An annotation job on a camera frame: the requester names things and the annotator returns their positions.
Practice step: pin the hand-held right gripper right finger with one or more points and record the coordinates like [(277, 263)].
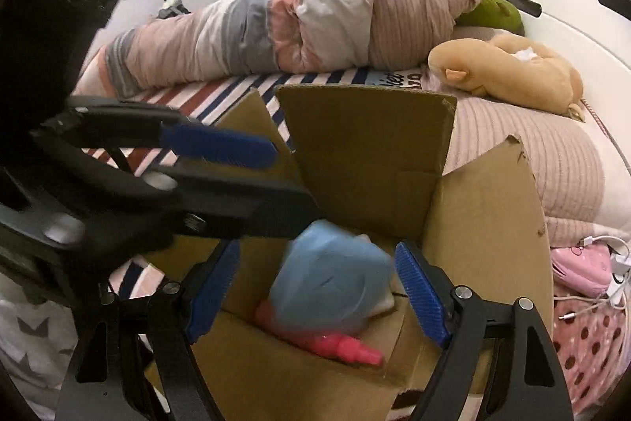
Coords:
[(421, 297)]

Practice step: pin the rolled striped pink comforter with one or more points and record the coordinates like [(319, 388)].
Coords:
[(394, 6)]

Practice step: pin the beige ribbed pillow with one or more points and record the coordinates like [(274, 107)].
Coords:
[(542, 154)]

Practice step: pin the white charger plug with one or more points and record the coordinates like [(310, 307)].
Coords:
[(620, 275)]

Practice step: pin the green plush toy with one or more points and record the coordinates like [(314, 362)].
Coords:
[(493, 14)]

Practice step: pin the pink plastic toy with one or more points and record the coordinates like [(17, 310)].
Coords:
[(345, 348)]

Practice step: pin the white star print cloth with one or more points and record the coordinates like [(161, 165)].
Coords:
[(29, 342)]

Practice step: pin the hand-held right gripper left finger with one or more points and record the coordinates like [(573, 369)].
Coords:
[(213, 295)]

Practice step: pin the pink plush pouch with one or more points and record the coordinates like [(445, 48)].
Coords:
[(581, 270)]

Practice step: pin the brown cardboard box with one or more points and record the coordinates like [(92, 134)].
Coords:
[(365, 154)]

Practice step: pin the striped bed sheet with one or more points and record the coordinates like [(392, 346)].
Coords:
[(231, 93)]

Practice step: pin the pink polka dot cloth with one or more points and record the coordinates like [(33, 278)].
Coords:
[(586, 352)]

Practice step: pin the black and white object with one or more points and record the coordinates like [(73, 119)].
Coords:
[(172, 6)]

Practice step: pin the light blue plush toy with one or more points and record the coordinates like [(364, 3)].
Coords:
[(330, 283)]

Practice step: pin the tan plush dog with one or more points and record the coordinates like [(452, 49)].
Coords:
[(517, 75)]

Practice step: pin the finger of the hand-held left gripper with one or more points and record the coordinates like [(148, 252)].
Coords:
[(246, 209), (222, 147)]

